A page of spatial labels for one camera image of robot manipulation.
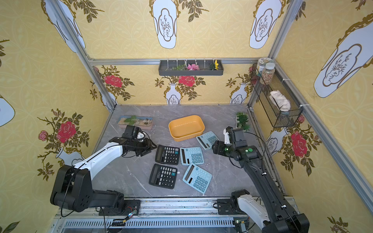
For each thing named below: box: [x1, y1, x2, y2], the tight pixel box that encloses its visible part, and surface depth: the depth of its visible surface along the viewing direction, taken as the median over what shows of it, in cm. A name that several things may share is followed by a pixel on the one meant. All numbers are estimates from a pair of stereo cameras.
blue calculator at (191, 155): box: [179, 146, 204, 166], surface depth 92 cm
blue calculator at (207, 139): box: [195, 130, 221, 150], surface depth 100 cm
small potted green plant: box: [235, 111, 251, 132], surface depth 105 cm
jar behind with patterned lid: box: [256, 57, 274, 77], surface depth 88 cm
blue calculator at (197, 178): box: [182, 162, 213, 194], surface depth 83 cm
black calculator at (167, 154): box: [154, 144, 181, 166], surface depth 92 cm
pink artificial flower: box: [186, 63, 200, 71], surface depth 90 cm
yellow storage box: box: [168, 114, 205, 142], surface depth 109 cm
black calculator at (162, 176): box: [148, 163, 178, 190], surface depth 84 cm
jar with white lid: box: [262, 62, 276, 85], surface depth 81 cm
